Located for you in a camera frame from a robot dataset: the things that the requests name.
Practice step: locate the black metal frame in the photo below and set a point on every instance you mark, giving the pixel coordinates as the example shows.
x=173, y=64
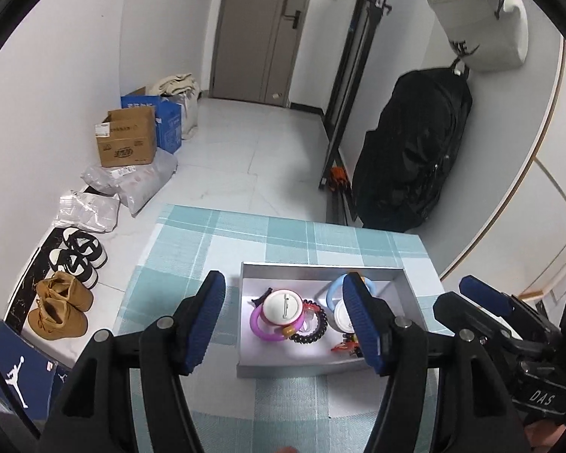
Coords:
x=353, y=80

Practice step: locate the black white sneaker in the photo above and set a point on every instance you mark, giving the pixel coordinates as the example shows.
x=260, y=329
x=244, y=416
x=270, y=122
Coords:
x=87, y=245
x=73, y=266

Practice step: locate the white bag with cloth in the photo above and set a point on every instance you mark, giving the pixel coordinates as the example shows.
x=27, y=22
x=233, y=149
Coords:
x=188, y=113

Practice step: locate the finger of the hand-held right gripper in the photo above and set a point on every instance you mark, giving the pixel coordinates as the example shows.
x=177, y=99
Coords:
x=483, y=292
x=457, y=314

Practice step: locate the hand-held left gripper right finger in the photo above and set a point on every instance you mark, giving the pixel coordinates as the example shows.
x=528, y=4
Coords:
x=365, y=330

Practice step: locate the red-rimmed pin badge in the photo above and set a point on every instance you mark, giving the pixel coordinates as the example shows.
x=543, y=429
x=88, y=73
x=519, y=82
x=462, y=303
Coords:
x=343, y=318

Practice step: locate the grey plastic mail package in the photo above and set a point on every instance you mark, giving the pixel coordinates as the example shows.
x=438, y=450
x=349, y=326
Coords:
x=141, y=184

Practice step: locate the white pin badge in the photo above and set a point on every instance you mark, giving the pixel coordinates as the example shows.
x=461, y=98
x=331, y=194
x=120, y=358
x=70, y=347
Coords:
x=283, y=309

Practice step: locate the orange black tool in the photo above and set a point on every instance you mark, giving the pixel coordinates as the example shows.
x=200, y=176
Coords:
x=338, y=177

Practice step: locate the teal checked tablecloth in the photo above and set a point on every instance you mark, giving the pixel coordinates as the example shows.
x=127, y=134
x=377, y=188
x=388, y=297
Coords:
x=193, y=240

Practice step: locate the blue cardboard box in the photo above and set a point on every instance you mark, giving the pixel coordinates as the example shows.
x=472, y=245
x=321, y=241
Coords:
x=170, y=127

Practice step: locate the blue shoe box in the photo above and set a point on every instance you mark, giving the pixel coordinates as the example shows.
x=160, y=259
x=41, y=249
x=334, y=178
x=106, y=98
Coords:
x=23, y=368

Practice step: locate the grey cardboard box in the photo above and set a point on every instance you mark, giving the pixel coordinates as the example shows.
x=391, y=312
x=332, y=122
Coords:
x=283, y=358

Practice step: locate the black bag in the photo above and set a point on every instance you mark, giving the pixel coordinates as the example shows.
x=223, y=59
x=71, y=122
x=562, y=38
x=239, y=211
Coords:
x=415, y=151

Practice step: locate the brown cardboard box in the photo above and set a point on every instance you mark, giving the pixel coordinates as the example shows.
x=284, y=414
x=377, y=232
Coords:
x=127, y=144

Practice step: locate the brown door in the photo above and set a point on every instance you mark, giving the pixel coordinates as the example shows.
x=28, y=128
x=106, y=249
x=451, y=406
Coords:
x=254, y=33

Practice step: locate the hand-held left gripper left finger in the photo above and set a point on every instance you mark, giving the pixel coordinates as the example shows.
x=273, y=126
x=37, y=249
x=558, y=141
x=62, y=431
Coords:
x=203, y=330

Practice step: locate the tan suede boot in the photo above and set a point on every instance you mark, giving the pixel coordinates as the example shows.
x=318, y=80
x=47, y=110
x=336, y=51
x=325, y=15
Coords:
x=70, y=292
x=56, y=321

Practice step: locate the yellow pink cartoon figure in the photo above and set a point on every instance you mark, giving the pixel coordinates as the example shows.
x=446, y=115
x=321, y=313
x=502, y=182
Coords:
x=345, y=347

